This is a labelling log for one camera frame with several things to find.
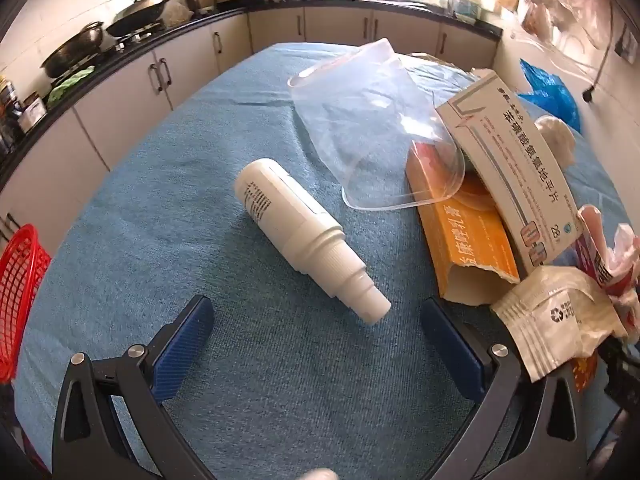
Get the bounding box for blue tablecloth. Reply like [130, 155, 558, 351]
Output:
[12, 42, 640, 480]

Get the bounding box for green cloth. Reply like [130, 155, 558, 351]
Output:
[47, 66, 96, 103]

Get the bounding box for teal box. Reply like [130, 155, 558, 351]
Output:
[450, 0, 483, 23]

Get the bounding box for black cable with plug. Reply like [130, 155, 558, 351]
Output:
[582, 7, 617, 103]

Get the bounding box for white sock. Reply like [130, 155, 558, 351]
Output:
[535, 115, 576, 166]

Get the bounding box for dark wok with long handle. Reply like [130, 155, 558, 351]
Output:
[107, 0, 187, 38]

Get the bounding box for red white wrapper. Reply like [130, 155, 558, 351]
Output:
[575, 205, 640, 331]

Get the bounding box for clear plastic cup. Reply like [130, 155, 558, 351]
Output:
[287, 37, 467, 211]

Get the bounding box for orange cardboard box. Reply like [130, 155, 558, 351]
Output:
[405, 141, 521, 306]

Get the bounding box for dark round wok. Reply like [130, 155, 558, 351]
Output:
[40, 21, 106, 78]

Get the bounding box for black kitchen countertop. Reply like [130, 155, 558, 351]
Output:
[0, 0, 503, 176]

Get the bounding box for white spray bottle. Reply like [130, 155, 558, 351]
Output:
[234, 158, 392, 326]

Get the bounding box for wall power socket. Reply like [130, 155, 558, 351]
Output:
[617, 27, 640, 63]

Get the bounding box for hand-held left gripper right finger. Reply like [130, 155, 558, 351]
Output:
[419, 298, 590, 480]

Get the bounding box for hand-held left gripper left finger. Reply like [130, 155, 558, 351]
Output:
[51, 294, 217, 480]

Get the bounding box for blue plastic bag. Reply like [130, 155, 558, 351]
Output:
[517, 57, 583, 133]

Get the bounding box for white grey medicine box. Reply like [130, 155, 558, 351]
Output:
[434, 70, 583, 281]

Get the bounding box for white crumpled packet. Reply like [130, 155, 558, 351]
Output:
[490, 265, 628, 383]

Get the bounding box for grey kitchen base cabinets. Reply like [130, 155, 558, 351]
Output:
[0, 5, 501, 281]

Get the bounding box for gas stove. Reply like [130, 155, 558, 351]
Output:
[100, 22, 161, 51]

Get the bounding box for white condiment box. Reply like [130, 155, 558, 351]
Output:
[20, 95, 48, 128]

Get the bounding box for red mesh basket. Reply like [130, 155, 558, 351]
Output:
[0, 223, 52, 385]

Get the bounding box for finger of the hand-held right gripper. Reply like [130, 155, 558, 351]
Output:
[600, 337, 640, 413]

